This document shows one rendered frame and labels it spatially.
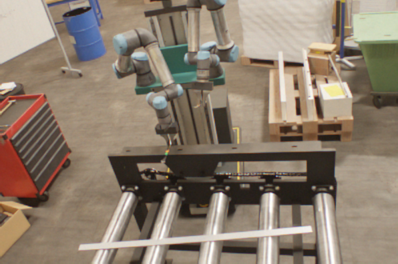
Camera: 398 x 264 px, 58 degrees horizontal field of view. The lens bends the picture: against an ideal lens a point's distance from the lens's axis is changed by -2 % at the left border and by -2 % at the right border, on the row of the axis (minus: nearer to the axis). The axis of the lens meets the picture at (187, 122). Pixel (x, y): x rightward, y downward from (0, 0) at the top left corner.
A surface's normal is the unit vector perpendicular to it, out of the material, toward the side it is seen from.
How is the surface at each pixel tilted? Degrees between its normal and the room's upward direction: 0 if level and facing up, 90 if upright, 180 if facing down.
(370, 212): 0
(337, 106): 90
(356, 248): 0
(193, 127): 90
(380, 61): 100
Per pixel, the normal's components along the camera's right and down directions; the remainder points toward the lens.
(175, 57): -0.11, 0.56
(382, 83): -0.29, 0.71
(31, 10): 0.79, 0.20
